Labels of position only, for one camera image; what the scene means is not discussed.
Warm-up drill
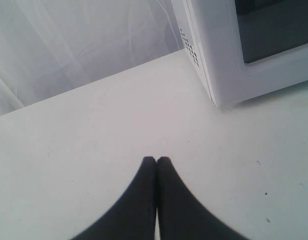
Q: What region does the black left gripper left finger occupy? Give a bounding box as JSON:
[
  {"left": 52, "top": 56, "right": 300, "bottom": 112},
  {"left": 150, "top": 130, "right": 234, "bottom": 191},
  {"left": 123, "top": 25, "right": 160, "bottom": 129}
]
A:
[{"left": 74, "top": 156, "right": 156, "bottom": 240}]

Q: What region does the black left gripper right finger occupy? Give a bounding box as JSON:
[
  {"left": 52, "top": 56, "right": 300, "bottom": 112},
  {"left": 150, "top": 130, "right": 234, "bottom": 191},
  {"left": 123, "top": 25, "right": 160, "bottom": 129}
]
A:
[{"left": 156, "top": 156, "right": 246, "bottom": 240}]

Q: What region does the white microwave door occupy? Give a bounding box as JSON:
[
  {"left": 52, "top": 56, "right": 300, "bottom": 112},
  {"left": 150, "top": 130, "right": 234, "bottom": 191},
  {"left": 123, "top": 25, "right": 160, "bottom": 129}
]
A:
[{"left": 185, "top": 0, "right": 308, "bottom": 107}]

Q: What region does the white microwave oven body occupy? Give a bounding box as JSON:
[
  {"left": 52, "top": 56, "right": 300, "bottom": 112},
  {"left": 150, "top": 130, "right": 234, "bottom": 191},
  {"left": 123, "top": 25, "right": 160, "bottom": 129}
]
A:
[{"left": 171, "top": 0, "right": 215, "bottom": 102}]

